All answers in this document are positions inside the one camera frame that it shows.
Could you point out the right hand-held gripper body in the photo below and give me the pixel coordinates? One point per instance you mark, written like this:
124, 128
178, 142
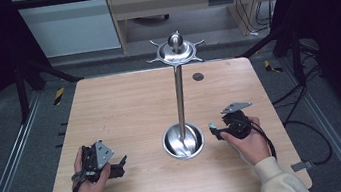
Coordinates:
237, 123

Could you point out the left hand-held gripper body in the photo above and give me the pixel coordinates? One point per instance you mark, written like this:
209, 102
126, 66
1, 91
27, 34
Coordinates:
99, 154

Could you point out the person's right hand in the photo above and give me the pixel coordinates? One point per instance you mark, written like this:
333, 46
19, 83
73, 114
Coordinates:
249, 147

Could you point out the person's left hand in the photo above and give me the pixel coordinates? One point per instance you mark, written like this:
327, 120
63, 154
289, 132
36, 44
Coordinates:
89, 188

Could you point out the steel hook stand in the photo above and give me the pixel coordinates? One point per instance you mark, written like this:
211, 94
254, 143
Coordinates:
180, 108

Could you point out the dark round table grommet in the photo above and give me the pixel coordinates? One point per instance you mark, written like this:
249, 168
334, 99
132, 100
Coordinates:
198, 76

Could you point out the yellow black floor tape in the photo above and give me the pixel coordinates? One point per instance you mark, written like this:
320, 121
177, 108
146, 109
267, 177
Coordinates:
270, 66
59, 95

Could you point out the grey tape strip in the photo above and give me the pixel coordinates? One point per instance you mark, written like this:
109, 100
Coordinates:
302, 166

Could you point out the black metal stand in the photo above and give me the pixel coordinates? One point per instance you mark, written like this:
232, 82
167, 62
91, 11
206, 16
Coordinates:
23, 93
293, 51

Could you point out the white cabinet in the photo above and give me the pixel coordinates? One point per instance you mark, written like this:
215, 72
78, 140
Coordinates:
71, 29

